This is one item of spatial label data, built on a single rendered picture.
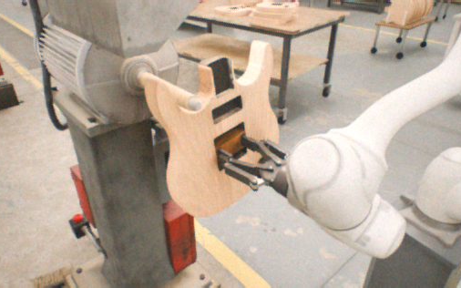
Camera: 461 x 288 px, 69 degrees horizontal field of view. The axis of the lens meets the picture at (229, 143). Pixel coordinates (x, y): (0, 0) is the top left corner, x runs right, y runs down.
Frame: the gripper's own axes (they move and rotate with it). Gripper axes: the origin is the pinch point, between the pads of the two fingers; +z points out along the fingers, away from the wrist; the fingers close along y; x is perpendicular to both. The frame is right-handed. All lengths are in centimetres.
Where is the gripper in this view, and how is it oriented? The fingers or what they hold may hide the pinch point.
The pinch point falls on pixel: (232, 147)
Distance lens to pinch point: 83.3
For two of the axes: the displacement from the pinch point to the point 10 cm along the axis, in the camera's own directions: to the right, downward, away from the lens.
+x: -1.0, -8.1, -5.7
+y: 7.4, -4.4, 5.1
